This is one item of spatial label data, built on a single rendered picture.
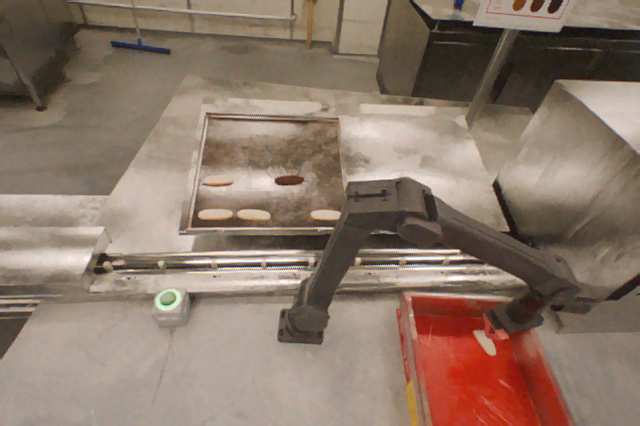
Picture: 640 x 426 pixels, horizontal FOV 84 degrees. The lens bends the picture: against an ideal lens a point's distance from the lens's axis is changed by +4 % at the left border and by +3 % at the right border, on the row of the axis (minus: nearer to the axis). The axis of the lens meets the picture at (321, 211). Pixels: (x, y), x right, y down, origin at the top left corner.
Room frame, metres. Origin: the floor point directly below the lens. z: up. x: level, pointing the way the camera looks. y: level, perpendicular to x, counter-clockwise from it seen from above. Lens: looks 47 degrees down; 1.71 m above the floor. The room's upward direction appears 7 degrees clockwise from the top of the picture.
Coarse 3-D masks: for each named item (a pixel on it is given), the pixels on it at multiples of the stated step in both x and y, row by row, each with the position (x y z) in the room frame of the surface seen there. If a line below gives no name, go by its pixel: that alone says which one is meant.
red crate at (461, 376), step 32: (416, 320) 0.46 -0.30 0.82; (448, 320) 0.48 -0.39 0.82; (480, 320) 0.49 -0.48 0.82; (448, 352) 0.39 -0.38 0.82; (480, 352) 0.40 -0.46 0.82; (512, 352) 0.41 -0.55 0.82; (448, 384) 0.31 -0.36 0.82; (480, 384) 0.32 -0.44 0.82; (512, 384) 0.33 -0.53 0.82; (448, 416) 0.24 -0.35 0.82; (480, 416) 0.24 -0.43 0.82; (512, 416) 0.25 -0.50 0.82
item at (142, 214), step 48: (192, 96) 1.47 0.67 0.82; (240, 96) 1.53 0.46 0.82; (288, 96) 1.59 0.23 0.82; (336, 96) 1.65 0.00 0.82; (384, 96) 1.71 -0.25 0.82; (144, 144) 1.07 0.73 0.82; (192, 144) 1.11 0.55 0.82; (480, 144) 1.38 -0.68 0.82; (144, 192) 0.82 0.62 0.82; (144, 240) 0.62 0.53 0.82; (192, 240) 0.64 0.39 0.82; (240, 240) 0.66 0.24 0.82; (288, 240) 0.69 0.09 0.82; (384, 240) 0.74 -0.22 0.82
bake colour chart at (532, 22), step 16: (496, 0) 1.46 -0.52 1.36; (512, 0) 1.46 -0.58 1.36; (528, 0) 1.46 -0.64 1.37; (544, 0) 1.47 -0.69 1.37; (560, 0) 1.47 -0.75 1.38; (576, 0) 1.48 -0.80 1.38; (480, 16) 1.45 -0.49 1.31; (496, 16) 1.46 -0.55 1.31; (512, 16) 1.46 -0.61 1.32; (528, 16) 1.47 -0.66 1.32; (544, 16) 1.47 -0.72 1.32; (560, 16) 1.47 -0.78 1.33
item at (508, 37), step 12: (504, 36) 1.49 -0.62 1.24; (516, 36) 1.48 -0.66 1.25; (504, 48) 1.47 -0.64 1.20; (492, 60) 1.50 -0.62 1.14; (492, 72) 1.47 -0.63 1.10; (480, 84) 1.50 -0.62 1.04; (492, 84) 1.48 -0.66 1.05; (480, 96) 1.47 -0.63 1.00; (480, 108) 1.48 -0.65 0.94; (468, 120) 1.47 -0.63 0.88
